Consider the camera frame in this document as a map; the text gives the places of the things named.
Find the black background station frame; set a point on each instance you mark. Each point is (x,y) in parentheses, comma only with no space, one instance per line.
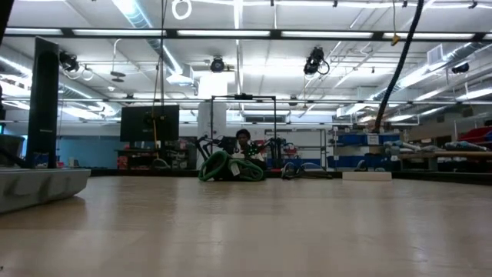
(211,127)

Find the person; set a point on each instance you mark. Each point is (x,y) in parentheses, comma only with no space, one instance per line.
(246,148)

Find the black overhead camera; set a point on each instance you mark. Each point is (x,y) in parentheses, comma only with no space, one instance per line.
(313,61)
(217,64)
(69,61)

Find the red storage bin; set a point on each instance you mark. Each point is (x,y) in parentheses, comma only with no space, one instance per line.
(476,135)

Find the grey plastic tool case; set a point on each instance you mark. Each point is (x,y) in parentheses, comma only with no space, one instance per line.
(38,186)

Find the white tape roll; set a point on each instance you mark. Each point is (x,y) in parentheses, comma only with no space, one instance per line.
(367,176)

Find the black monitor screen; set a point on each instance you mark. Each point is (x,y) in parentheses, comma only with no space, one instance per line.
(134,123)

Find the black background robot arm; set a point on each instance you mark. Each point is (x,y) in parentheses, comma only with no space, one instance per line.
(201,148)
(276,148)

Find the wooden workbench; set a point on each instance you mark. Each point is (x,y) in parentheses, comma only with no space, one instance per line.
(446,155)

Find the grey work glove green cuff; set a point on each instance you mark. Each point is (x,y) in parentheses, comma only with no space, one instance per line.
(215,165)
(248,172)

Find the blue bin shelf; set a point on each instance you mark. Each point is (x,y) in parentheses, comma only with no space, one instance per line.
(361,139)

